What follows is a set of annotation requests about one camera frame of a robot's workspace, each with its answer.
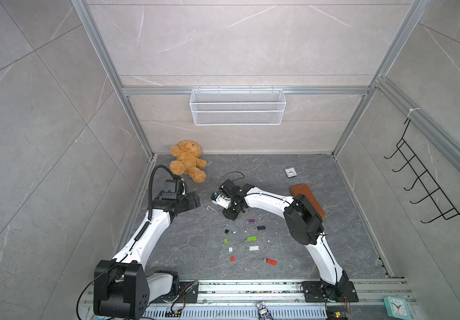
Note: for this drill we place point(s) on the teal alarm clock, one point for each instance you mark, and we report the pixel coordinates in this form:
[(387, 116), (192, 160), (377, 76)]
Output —
[(397, 308)]

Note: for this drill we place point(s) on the brown leather wallet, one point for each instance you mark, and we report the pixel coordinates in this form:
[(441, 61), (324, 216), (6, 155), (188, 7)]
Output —
[(305, 190)]

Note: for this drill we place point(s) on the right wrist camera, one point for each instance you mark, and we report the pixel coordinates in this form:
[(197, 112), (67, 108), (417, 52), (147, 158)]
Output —
[(219, 198)]

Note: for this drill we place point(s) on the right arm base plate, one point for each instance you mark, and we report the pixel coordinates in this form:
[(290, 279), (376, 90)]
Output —
[(319, 292)]

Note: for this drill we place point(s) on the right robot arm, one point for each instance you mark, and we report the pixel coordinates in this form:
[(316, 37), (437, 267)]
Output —
[(303, 222)]

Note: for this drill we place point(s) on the white wire mesh basket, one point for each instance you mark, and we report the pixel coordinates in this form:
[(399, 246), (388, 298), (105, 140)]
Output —
[(237, 106)]

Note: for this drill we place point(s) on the black wire hook rack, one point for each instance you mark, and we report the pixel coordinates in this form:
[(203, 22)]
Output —
[(423, 180)]

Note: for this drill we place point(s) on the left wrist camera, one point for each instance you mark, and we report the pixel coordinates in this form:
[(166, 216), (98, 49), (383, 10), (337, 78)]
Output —
[(173, 189)]

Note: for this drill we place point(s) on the small purple toy figure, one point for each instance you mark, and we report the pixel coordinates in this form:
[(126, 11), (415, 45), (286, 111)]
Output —
[(263, 312)]

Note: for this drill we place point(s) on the red usb drive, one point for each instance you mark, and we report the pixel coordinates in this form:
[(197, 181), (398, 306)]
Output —
[(270, 261)]

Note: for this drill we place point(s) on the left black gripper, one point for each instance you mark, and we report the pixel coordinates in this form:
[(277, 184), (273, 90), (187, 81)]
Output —
[(193, 200)]

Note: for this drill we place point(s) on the brown teddy bear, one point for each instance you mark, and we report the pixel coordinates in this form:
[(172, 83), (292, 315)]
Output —
[(188, 161)]

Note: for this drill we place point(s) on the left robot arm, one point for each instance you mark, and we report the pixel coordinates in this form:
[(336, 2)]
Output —
[(121, 288)]

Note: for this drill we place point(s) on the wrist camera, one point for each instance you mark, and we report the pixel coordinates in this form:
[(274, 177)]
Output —
[(173, 189), (219, 198)]

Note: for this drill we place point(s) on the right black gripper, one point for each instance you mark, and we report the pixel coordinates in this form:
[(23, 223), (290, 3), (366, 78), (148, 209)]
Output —
[(229, 215)]

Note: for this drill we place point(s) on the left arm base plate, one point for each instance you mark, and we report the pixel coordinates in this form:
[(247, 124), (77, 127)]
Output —
[(188, 292)]

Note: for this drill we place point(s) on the small square pink-white packet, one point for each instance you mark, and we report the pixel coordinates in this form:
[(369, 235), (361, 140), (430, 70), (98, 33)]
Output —
[(291, 172)]

